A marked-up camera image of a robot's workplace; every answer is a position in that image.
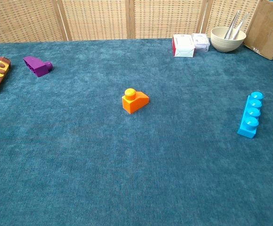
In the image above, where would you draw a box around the blue four-stud toy block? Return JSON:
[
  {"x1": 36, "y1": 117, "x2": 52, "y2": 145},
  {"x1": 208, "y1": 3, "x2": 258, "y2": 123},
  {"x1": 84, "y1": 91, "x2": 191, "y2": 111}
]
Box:
[{"x1": 237, "y1": 91, "x2": 264, "y2": 139}]

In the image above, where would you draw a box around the white and red carton box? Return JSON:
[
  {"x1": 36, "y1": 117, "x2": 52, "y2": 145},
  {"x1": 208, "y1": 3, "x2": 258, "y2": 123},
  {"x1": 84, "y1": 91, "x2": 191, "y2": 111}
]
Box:
[{"x1": 172, "y1": 34, "x2": 195, "y2": 58}]

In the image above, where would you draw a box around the teal blue table cloth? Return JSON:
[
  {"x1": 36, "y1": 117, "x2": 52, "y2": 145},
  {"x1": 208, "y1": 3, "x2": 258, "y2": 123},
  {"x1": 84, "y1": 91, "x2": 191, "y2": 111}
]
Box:
[{"x1": 0, "y1": 37, "x2": 273, "y2": 226}]

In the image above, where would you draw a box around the brown cardboard box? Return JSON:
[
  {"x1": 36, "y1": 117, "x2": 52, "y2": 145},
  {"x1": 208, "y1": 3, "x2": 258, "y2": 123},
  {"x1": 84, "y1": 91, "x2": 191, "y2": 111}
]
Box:
[{"x1": 243, "y1": 0, "x2": 273, "y2": 61}]

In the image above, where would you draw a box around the purple toy block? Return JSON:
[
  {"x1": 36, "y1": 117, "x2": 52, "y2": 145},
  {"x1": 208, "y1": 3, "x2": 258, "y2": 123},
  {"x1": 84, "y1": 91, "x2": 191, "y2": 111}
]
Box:
[{"x1": 23, "y1": 56, "x2": 54, "y2": 78}]

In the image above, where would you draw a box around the beige bowl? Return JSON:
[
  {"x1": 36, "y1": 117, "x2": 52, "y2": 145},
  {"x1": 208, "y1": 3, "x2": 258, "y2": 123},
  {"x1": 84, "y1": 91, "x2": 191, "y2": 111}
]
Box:
[{"x1": 210, "y1": 26, "x2": 247, "y2": 53}]

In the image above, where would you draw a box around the small clear plastic box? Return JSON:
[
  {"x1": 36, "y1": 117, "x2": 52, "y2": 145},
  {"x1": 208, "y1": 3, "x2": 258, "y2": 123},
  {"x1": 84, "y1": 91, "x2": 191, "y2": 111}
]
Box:
[{"x1": 192, "y1": 32, "x2": 210, "y2": 53}]

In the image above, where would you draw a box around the woven bamboo folding screen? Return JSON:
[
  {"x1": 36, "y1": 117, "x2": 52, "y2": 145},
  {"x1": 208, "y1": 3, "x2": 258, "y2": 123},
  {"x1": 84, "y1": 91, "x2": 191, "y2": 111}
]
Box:
[{"x1": 0, "y1": 0, "x2": 266, "y2": 43}]

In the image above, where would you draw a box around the metal spoon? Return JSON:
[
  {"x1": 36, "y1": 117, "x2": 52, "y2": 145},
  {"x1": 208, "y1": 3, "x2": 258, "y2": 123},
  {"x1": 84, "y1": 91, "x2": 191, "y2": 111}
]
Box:
[
  {"x1": 232, "y1": 12, "x2": 250, "y2": 40},
  {"x1": 224, "y1": 10, "x2": 241, "y2": 40}
]

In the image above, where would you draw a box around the orange toy block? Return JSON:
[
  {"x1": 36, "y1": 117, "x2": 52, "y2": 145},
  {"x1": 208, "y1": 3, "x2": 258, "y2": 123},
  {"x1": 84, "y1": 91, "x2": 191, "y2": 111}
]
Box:
[{"x1": 121, "y1": 88, "x2": 150, "y2": 115}]

